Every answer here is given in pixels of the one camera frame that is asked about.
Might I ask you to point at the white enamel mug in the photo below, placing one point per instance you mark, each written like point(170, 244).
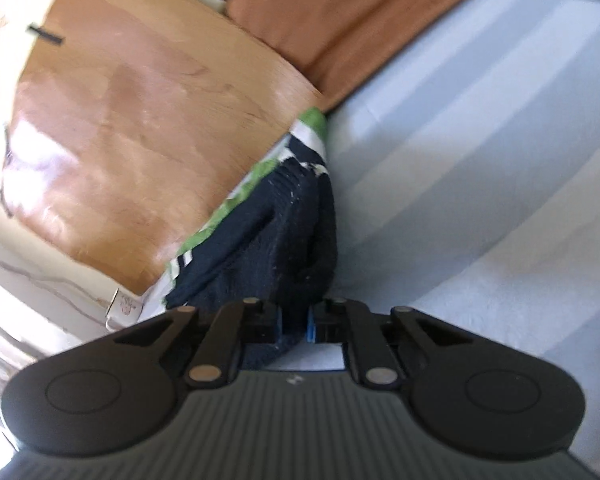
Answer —
point(124, 305)

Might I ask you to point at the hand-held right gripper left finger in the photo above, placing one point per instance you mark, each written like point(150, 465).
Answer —
point(278, 327)

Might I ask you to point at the navy green white knit sweater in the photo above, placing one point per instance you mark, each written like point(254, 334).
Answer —
point(275, 240)

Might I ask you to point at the wooden board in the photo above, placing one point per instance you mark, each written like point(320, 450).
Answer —
point(145, 125)

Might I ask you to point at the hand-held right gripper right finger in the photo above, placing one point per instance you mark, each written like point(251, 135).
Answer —
point(311, 330)

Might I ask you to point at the brown cushion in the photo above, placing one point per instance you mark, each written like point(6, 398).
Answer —
point(340, 20)

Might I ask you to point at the light blue striped bed sheet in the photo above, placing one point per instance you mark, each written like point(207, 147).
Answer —
point(470, 170)

